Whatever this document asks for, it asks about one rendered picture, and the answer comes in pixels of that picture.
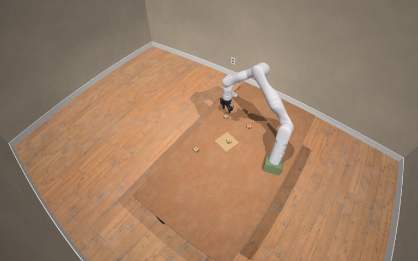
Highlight tan flat mat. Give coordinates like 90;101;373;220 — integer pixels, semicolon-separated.
215;132;239;152

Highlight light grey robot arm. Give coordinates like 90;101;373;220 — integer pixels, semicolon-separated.
222;63;294;165

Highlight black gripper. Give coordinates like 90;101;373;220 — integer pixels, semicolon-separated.
220;98;234;114

